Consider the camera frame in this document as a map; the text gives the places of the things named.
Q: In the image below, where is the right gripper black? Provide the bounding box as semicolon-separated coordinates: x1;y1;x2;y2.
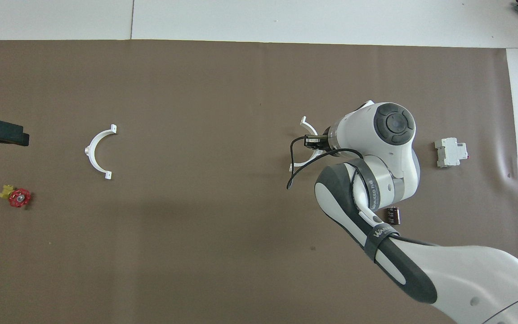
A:
304;127;334;150

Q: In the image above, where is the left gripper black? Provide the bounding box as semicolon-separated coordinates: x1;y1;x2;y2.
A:
0;118;30;147

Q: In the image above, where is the white half pipe clamp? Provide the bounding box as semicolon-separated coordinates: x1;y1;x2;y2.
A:
289;116;322;173
84;124;118;180

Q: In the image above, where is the red handwheel yellow valve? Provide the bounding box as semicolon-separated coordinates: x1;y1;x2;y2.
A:
0;184;31;208

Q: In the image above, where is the white circuit breaker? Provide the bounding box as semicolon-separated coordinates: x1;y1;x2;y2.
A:
434;137;469;168

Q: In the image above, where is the brown paper table mat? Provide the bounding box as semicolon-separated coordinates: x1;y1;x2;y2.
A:
0;40;518;324

